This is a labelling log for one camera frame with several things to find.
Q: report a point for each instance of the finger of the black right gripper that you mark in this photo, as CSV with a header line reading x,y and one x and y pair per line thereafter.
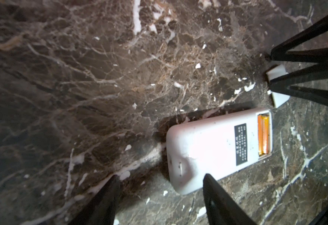
x,y
300,48
290,84

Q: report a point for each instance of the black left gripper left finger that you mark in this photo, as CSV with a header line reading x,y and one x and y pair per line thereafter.
x,y
102,208

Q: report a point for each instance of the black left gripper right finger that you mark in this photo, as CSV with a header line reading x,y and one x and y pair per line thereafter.
x,y
221,209

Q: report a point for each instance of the white battery cover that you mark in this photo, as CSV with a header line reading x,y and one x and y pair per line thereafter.
x,y
278,98

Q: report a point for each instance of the orange battery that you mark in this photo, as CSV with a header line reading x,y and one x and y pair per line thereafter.
x,y
265,120
260,134

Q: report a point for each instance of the white remote control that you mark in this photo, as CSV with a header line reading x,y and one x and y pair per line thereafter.
x,y
220,146

